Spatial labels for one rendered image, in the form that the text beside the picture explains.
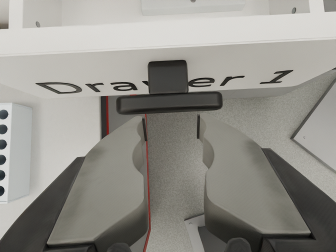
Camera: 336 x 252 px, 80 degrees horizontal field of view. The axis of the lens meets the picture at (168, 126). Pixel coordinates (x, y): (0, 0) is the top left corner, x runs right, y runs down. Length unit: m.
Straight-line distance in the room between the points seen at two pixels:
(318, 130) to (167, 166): 0.77
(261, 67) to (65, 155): 0.27
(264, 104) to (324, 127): 0.31
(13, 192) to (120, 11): 0.25
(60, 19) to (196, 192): 0.95
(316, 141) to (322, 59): 1.06
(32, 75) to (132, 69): 0.08
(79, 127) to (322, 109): 1.16
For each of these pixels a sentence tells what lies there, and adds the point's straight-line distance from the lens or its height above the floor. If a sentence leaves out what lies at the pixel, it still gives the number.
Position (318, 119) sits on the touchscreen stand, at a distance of 1.26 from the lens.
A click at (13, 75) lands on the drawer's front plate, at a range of 0.20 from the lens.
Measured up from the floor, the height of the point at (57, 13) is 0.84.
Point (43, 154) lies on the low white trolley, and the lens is 0.34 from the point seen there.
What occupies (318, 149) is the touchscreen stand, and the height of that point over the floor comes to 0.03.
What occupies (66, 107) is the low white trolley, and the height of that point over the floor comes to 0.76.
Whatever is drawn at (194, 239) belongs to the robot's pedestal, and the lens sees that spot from 1.14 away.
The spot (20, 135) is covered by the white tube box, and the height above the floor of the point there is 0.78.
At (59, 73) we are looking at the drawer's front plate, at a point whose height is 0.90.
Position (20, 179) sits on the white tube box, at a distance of 0.34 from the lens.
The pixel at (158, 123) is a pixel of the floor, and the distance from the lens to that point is 1.05.
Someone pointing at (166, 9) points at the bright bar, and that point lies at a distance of 0.24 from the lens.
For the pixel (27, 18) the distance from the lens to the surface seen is 0.22.
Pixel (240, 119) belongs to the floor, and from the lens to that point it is 1.11.
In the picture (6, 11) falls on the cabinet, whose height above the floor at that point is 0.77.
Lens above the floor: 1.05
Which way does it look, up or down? 85 degrees down
